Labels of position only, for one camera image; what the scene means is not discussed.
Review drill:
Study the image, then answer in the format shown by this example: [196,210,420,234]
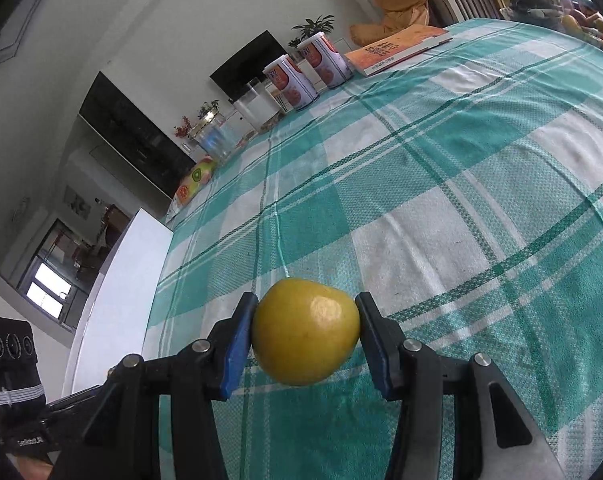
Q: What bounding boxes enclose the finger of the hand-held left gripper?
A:
[44,384,113,426]

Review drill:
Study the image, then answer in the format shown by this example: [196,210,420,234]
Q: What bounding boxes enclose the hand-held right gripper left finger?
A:
[52,291,260,480]

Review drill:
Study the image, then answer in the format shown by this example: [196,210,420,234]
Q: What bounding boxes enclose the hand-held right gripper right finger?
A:
[355,291,567,480]

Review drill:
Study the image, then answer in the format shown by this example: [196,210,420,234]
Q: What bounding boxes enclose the yellow lemon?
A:
[251,277,361,387]

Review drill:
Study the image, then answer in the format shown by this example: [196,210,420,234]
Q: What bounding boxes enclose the large white cardboard box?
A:
[62,207,175,402]

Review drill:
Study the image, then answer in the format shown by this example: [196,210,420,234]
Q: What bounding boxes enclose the person's left forearm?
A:
[10,457,55,480]

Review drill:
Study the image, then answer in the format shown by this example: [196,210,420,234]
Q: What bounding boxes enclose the balcony glass door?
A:
[18,217,103,322]

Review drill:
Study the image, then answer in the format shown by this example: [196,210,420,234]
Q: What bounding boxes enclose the round ceiling lamp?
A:
[11,197,33,224]

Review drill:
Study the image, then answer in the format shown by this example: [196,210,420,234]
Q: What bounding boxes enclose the dark dining table with chairs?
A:
[74,202,133,281]

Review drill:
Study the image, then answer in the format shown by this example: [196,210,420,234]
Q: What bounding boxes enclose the teal white plaid tablecloth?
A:
[142,17,603,480]

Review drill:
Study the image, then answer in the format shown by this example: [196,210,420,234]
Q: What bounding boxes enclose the fruit-print packet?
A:
[174,155,218,209]

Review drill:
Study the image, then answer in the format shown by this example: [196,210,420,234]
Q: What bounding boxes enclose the gold-rimmed glass jar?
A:
[188,109,245,161]

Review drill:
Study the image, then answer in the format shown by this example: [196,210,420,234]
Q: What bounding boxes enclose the black glass cabinet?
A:
[78,72,198,199]

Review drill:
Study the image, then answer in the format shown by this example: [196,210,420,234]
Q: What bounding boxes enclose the tall clear glass container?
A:
[231,78,283,134]

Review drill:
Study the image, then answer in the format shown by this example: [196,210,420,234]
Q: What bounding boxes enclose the white orange tin can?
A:
[262,53,319,113]
[296,31,353,90]

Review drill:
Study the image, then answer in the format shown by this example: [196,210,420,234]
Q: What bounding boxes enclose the black television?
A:
[210,30,290,101]

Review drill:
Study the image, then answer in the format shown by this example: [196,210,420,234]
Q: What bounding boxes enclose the orange book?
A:
[343,27,454,78]

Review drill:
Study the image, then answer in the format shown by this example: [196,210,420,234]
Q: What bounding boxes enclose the large leafy potted plant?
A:
[287,14,337,49]

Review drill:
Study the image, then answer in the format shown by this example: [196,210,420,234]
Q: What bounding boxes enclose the orange cushion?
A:
[349,0,430,46]

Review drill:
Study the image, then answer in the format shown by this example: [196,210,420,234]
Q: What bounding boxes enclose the wall painting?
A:
[64,184,93,221]

